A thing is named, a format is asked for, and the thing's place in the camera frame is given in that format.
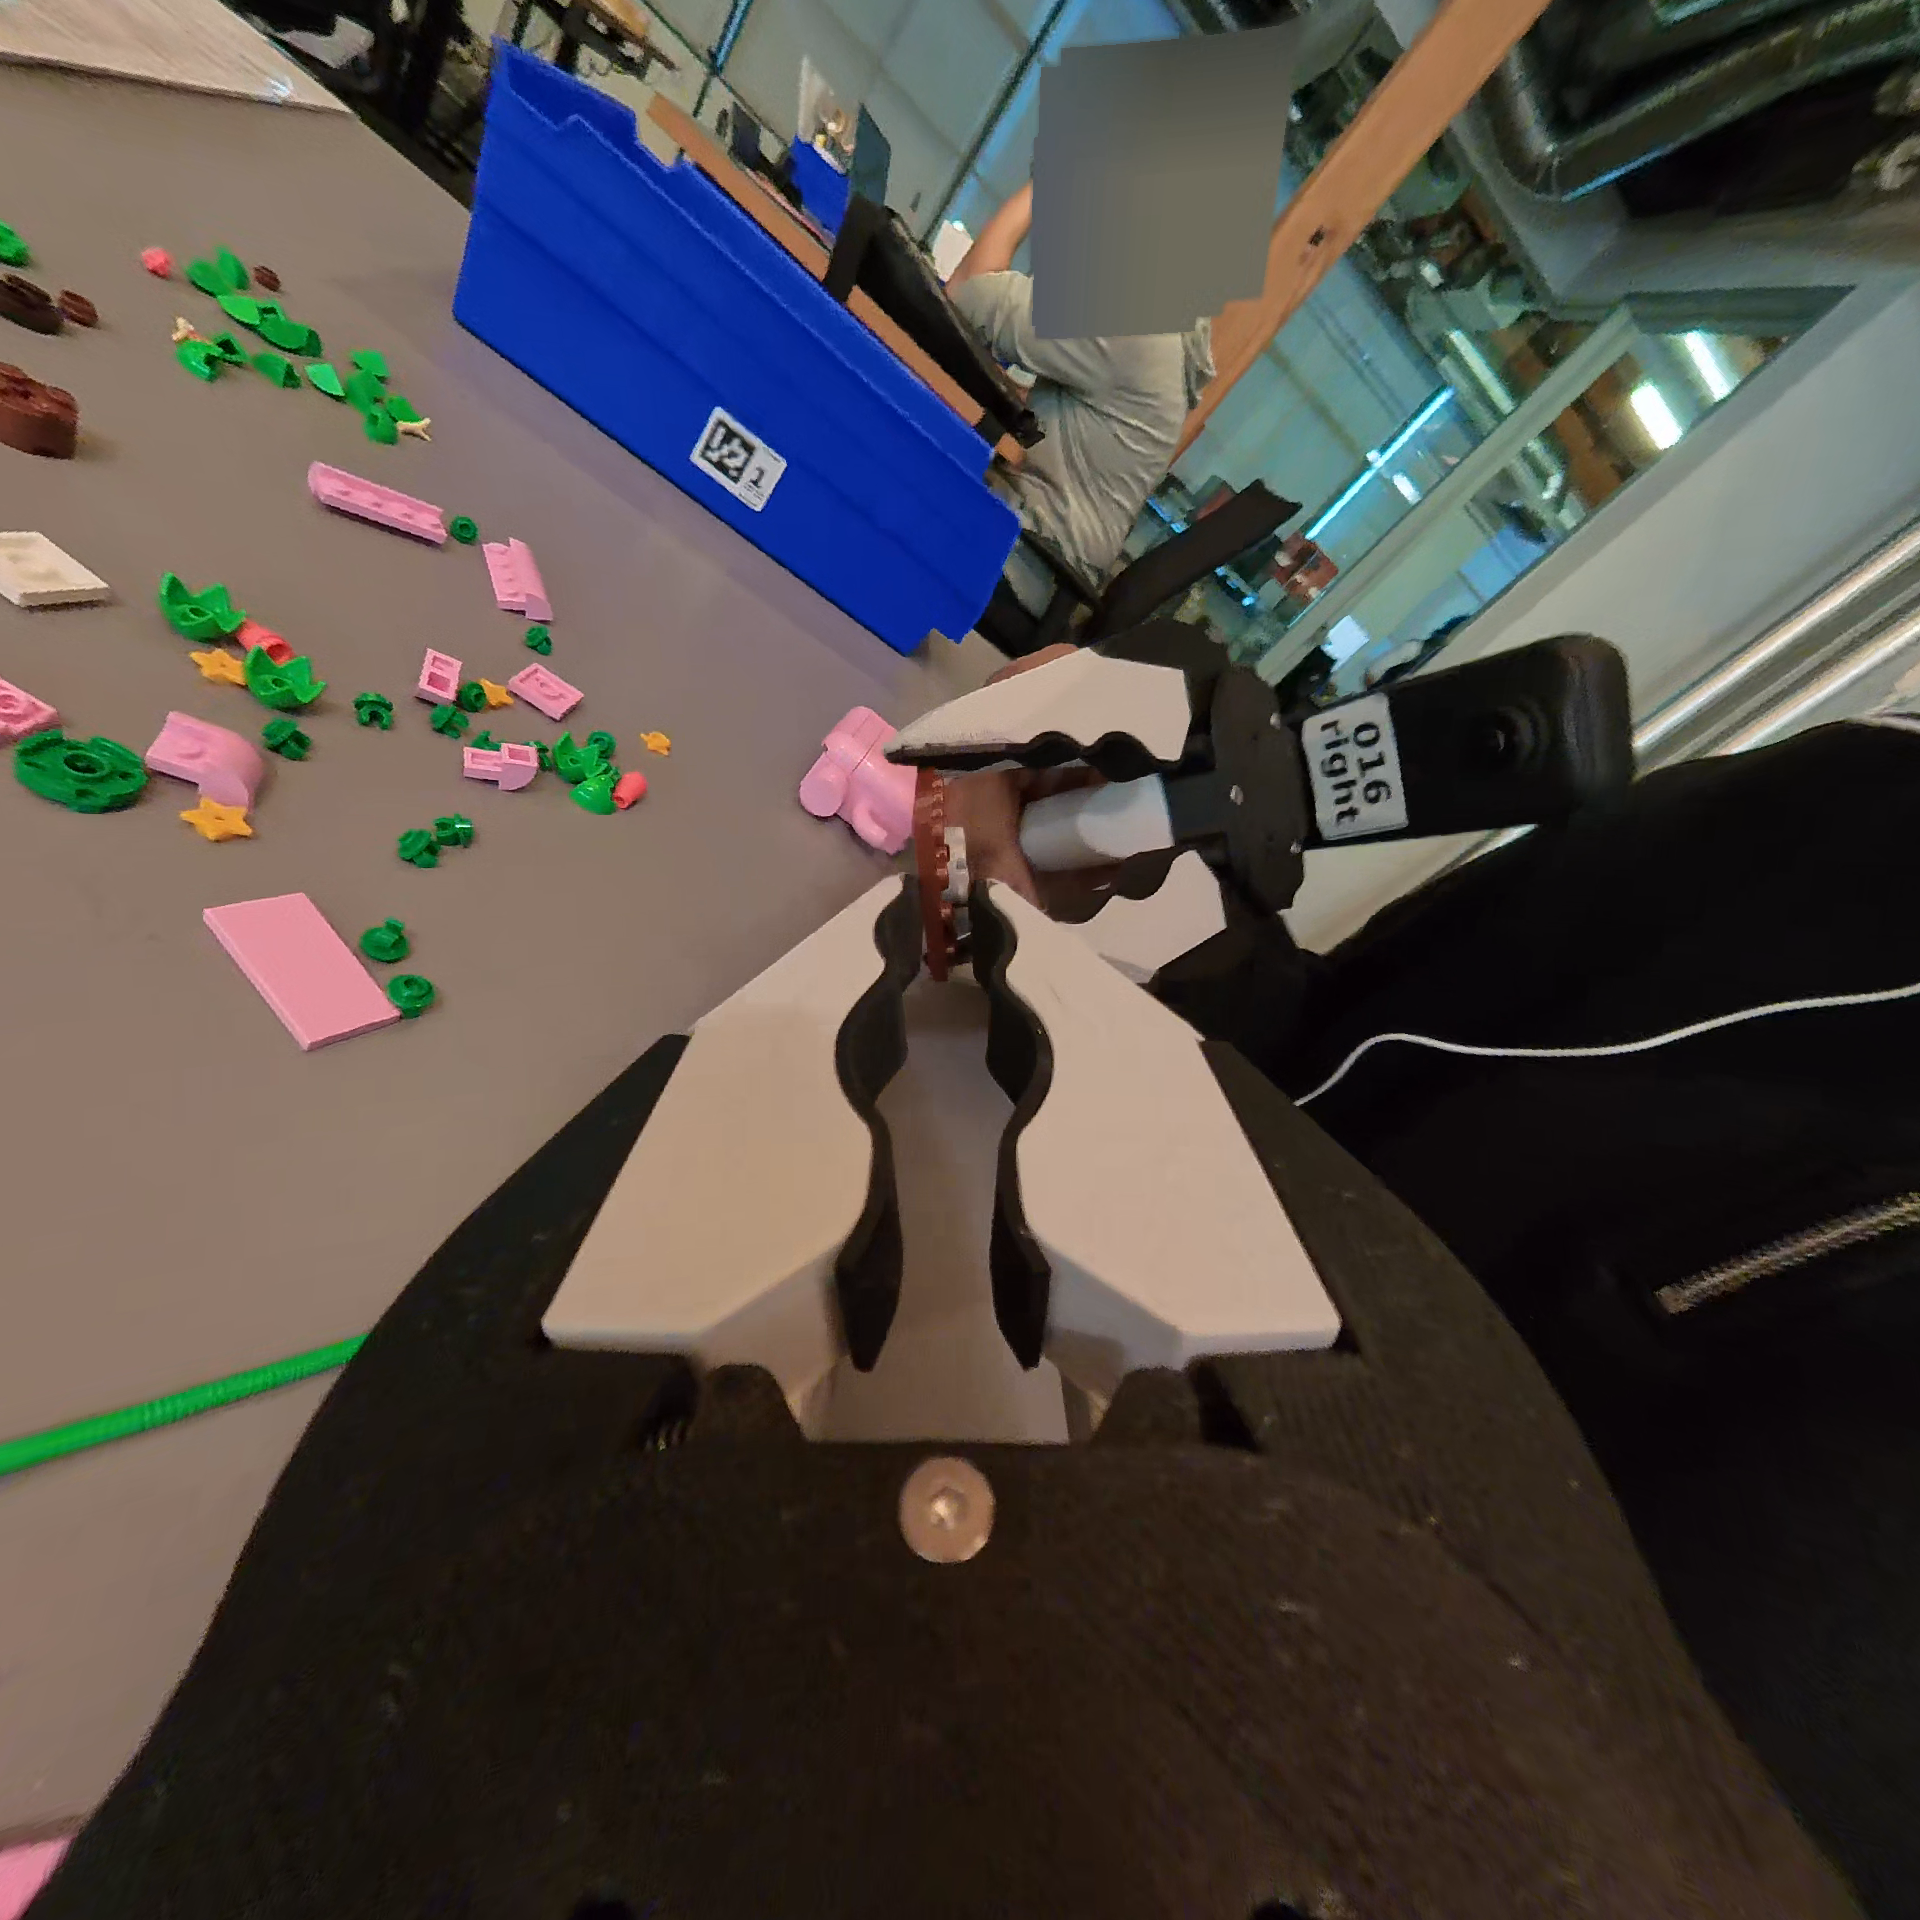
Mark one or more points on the white square plate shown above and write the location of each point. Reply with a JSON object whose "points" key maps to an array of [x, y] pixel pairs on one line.
{"points": [[47, 571]]}

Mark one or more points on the green flexible bar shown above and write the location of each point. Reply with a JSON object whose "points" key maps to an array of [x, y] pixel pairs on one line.
{"points": [[180, 1403]]}

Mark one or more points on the blue plastic bin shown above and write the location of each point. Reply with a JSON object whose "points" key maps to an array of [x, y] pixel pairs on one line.
{"points": [[676, 330]]}

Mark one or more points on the pink narrow studded plate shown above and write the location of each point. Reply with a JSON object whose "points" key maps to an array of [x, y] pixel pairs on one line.
{"points": [[23, 1868]]}

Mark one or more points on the small dark brown piece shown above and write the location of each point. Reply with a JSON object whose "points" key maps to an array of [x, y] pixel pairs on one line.
{"points": [[25, 306]]}

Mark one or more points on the person's black clothing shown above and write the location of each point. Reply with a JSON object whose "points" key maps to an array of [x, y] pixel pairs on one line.
{"points": [[1650, 1425]]}

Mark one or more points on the pink square jumper plate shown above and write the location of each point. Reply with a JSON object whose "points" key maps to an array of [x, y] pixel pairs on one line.
{"points": [[546, 691]]}

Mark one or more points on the pink stepped studded plate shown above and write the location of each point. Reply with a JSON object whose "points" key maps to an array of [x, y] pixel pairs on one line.
{"points": [[23, 707]]}

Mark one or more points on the brown square studded plate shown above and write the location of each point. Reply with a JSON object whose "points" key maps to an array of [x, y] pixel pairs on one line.
{"points": [[934, 901]]}

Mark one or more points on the brown round brick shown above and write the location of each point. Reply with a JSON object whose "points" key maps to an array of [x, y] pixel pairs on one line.
{"points": [[37, 413]]}

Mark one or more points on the green spiky leaf element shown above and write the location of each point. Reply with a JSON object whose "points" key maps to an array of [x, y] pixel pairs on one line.
{"points": [[198, 609]]}

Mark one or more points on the pink square brick base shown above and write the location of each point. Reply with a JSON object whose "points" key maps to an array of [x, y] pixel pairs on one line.
{"points": [[854, 781]]}

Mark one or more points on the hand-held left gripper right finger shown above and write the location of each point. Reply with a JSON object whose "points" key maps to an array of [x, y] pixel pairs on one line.
{"points": [[1168, 1200]]}

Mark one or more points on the green round studded plate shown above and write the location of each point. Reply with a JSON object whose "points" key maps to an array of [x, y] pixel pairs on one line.
{"points": [[78, 771]]}

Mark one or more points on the pink curved brick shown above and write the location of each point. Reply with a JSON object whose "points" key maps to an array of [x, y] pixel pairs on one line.
{"points": [[201, 759]]}

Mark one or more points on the pink half cylinder brick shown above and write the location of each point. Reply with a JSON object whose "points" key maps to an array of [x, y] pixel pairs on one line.
{"points": [[517, 578]]}

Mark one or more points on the person's right forearm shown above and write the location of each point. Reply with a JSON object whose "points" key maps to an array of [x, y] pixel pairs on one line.
{"points": [[1650, 901]]}

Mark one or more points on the person's right hand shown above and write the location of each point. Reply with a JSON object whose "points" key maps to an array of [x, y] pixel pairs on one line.
{"points": [[998, 828]]}

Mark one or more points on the black office chair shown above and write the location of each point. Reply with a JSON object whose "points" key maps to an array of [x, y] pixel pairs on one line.
{"points": [[1187, 554]]}

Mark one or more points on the wooden post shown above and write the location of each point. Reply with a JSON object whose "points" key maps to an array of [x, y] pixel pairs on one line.
{"points": [[1395, 136]]}

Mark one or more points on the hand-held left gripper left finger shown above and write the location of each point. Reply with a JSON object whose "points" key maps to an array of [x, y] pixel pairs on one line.
{"points": [[703, 1200]]}

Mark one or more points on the pink flat rectangular tile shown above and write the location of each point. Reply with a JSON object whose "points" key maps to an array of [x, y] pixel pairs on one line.
{"points": [[300, 971]]}

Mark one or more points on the small grey piece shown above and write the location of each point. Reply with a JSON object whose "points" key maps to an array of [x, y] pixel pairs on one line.
{"points": [[953, 863]]}

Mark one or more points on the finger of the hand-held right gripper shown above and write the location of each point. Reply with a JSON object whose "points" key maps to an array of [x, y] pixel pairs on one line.
{"points": [[1168, 923], [1080, 698]]}

